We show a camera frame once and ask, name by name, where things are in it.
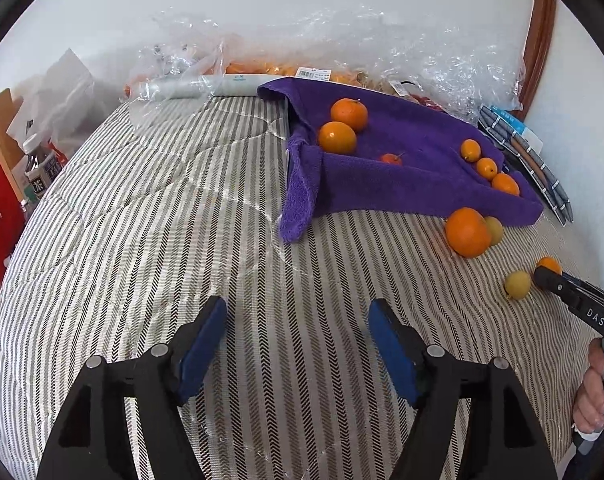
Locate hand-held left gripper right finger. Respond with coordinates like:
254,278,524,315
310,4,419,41
368,298,560,480

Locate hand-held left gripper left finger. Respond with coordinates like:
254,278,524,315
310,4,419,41
36,295,229,480

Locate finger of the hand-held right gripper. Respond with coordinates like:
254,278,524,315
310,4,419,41
562,274,604,305
533,266,590,311

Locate purple towel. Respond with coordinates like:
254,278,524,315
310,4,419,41
278,77,545,244

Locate large orange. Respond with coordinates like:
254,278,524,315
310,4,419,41
330,98,369,132
318,121,357,155
445,207,492,259

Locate person's right hand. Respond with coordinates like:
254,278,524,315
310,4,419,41
572,337,604,433

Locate yellow-green citrus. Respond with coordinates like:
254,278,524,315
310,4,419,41
504,270,533,301
484,216,504,247

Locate flat striped package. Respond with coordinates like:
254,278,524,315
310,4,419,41
476,105,575,225

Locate striped quilt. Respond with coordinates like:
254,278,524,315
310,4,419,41
0,92,604,480

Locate blue and white box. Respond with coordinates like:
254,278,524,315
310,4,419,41
484,105,543,153

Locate crumpled clear plastic bag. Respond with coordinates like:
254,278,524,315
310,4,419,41
362,5,526,121

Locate bottle with dark label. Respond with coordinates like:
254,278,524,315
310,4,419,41
21,135,65,206

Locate long white tube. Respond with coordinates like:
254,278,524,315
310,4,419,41
141,73,283,102

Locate clear plastic bag of oranges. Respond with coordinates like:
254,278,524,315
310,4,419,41
124,5,383,98

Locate white plastic bag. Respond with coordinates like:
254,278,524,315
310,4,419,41
7,47,98,161

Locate brown paper bag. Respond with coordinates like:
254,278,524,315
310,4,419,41
0,87,25,161

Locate brown wooden door frame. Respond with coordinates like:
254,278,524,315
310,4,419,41
522,0,557,123

